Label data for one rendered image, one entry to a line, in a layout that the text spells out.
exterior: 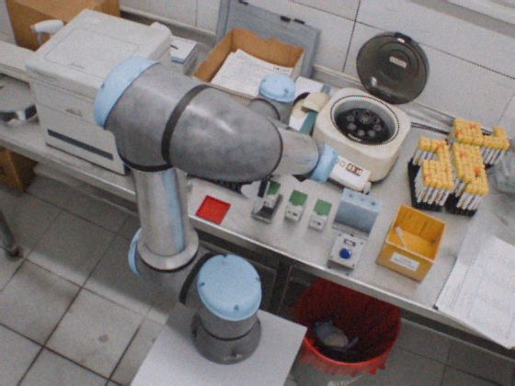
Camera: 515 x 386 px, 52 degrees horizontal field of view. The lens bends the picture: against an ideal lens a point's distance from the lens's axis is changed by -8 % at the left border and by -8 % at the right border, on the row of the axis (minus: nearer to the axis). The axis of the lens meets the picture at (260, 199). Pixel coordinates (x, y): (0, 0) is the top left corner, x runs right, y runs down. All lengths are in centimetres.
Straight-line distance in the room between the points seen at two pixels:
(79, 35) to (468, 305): 121
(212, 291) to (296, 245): 44
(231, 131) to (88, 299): 171
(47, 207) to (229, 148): 199
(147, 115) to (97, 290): 168
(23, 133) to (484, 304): 135
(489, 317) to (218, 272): 72
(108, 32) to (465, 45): 99
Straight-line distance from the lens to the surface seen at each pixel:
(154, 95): 72
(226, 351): 115
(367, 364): 179
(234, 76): 172
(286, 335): 123
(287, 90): 115
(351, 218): 143
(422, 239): 150
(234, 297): 101
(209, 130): 69
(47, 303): 236
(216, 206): 145
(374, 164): 151
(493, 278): 151
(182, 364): 119
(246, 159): 71
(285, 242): 140
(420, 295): 141
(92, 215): 256
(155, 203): 88
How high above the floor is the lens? 203
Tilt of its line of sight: 52 degrees down
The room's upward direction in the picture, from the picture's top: 9 degrees clockwise
